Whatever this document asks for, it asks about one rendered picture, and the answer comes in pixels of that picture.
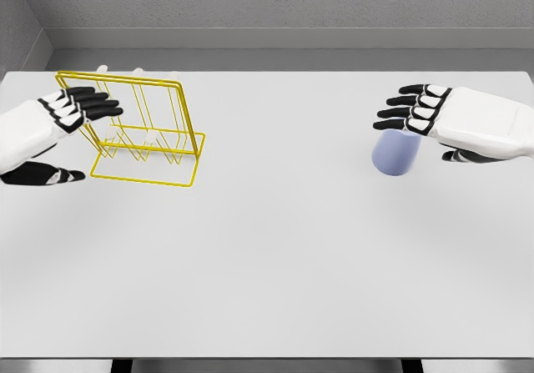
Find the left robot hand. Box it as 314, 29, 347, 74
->
0, 86, 125, 186

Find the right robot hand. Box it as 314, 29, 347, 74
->
372, 83, 534, 164

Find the light blue cup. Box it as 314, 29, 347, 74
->
370, 129, 423, 178

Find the yellow wire cup holder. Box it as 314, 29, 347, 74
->
54, 64, 207, 189

